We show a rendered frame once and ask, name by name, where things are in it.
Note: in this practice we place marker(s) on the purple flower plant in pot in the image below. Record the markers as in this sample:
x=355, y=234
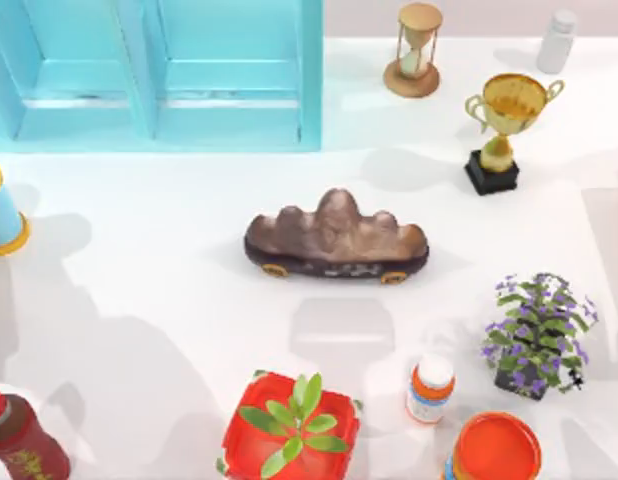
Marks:
x=536, y=335

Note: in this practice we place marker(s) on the dark red bottle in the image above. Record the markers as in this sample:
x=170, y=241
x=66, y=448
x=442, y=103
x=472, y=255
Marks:
x=24, y=442

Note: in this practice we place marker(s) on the wooden hourglass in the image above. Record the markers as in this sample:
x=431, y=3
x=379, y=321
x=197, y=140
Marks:
x=414, y=50

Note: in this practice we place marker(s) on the light blue rack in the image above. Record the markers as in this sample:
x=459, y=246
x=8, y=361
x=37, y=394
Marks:
x=229, y=75

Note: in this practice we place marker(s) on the gold trophy on black base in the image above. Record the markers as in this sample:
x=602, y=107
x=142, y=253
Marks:
x=509, y=107

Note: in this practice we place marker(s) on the brown mountain-shaped ornament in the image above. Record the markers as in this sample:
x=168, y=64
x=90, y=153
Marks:
x=334, y=240

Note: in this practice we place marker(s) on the light blue and yellow cup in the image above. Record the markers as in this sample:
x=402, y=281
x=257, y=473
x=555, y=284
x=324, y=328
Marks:
x=1, y=215

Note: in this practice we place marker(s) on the white and orange pill bottle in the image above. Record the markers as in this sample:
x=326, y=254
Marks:
x=430, y=392

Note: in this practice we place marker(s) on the red pot with green plant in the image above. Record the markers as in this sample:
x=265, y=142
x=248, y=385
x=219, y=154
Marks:
x=291, y=435

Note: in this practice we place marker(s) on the orange-lidded can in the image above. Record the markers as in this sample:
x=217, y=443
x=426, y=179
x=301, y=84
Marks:
x=494, y=450

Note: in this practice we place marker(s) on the white plastic bottle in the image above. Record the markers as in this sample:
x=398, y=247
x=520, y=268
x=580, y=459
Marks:
x=556, y=45

